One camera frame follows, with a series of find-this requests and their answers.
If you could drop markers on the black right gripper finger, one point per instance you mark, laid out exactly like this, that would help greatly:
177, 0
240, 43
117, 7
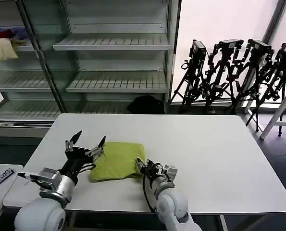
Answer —
140, 166

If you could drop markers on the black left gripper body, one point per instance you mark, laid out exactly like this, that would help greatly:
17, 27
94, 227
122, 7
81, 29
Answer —
78, 160

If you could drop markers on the black label tag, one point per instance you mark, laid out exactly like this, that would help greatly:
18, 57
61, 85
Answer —
3, 176

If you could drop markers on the black bag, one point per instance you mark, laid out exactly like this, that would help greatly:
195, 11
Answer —
145, 104

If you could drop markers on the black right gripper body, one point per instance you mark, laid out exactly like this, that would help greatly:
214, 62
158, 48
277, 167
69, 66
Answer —
154, 172

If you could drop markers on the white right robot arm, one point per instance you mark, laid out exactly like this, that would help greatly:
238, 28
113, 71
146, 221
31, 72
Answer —
174, 204

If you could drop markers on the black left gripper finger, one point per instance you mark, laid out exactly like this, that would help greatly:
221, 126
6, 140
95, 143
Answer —
74, 139
99, 146

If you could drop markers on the grey empty shelf unit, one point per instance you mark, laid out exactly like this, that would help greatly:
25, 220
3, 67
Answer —
118, 43

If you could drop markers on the green shirt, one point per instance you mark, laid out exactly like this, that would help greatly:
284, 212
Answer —
118, 161

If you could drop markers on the black tripod with camera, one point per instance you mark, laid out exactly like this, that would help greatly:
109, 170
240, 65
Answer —
225, 72
193, 79
255, 62
282, 62

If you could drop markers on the large white table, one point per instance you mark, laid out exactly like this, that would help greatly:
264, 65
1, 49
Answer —
229, 168

